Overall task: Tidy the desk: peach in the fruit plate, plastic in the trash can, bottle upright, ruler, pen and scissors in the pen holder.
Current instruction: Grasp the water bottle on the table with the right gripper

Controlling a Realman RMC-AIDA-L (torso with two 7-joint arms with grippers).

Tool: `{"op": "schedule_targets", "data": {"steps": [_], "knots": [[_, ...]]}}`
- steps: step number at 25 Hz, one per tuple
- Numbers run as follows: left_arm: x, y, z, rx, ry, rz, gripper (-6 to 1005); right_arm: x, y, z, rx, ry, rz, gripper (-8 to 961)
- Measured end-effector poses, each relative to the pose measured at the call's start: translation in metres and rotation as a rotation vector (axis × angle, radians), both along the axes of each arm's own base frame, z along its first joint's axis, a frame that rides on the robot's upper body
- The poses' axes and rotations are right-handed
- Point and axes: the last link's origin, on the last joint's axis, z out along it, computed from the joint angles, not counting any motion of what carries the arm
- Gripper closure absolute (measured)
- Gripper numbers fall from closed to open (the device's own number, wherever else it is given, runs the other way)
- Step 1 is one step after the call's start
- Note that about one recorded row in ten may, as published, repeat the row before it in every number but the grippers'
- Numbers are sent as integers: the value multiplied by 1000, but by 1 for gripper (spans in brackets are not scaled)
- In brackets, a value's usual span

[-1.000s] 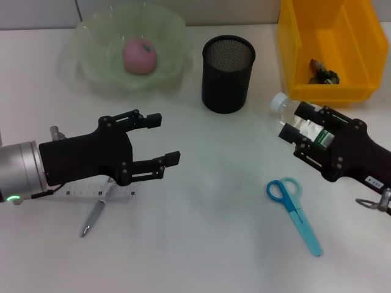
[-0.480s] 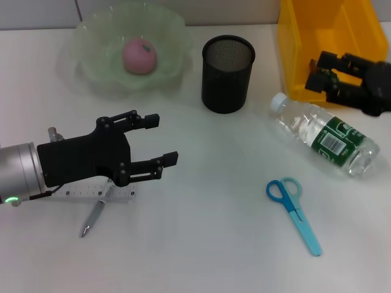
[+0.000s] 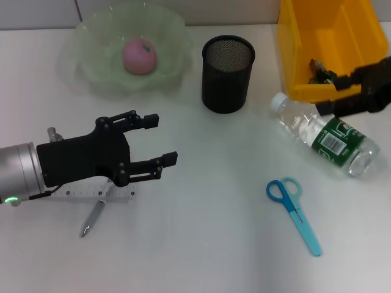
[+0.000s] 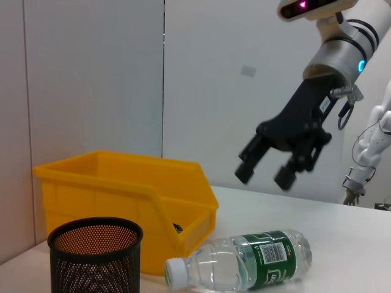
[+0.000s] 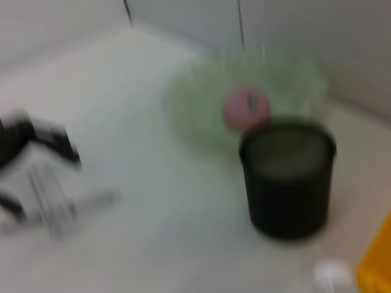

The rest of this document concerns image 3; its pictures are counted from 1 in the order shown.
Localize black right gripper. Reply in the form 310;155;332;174
316;56;391;118

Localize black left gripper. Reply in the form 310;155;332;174
35;110;179;188

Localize green plastic wrapper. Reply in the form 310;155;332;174
308;58;338;85

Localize clear green-label water bottle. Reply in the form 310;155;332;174
269;92;381;177

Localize black mesh pen holder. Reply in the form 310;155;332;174
201;34;256;115

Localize green translucent fruit bowl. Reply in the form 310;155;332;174
74;5;192;92

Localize clear plastic ruler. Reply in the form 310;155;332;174
48;183;139;204

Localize silver ballpoint pen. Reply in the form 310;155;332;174
79;179;115;239

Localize blue scissors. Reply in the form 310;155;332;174
266;176;323;257

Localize yellow plastic bin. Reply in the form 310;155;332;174
277;0;390;108

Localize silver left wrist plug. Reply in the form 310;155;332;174
46;127;64;143

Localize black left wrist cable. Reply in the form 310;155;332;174
28;186;59;201

